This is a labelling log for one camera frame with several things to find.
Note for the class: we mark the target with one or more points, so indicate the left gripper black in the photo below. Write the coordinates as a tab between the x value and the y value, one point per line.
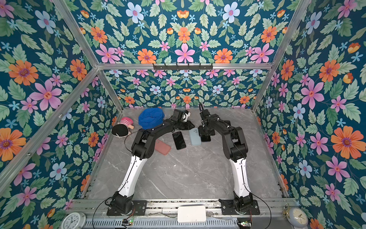
187	125

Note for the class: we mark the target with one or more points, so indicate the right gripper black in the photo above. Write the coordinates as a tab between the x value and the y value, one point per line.
201	132

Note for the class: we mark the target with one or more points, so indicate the light blue phone case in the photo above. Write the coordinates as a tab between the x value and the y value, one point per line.
195	138

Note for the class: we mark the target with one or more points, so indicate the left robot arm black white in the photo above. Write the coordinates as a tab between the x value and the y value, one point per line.
142	149

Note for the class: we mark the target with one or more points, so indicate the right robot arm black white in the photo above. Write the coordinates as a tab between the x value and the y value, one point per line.
235	149

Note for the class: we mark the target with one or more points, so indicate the black phone left middle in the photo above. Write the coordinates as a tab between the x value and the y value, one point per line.
179	140

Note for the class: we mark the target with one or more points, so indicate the pink phone case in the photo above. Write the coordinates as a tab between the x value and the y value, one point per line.
162	147

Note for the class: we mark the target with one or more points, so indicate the blue baseball cap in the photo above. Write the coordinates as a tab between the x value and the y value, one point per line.
151	118

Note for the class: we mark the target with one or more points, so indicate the plush doll pink hat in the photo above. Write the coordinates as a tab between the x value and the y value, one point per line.
123	128

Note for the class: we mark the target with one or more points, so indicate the cream alarm clock right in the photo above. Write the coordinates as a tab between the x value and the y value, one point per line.
295	216

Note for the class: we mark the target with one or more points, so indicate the white round clock left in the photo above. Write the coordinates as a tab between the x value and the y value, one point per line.
74	220

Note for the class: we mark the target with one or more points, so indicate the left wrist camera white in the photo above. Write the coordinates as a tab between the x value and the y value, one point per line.
186	115

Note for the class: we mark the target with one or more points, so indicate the black hook bar on frame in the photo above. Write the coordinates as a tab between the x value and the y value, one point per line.
178	67

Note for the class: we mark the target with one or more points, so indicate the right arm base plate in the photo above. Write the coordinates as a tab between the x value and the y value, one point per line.
237	207

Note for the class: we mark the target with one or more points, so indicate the white box on rail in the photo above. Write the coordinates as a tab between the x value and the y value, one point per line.
191	214

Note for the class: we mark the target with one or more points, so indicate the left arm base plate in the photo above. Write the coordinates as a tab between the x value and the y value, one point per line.
128	208

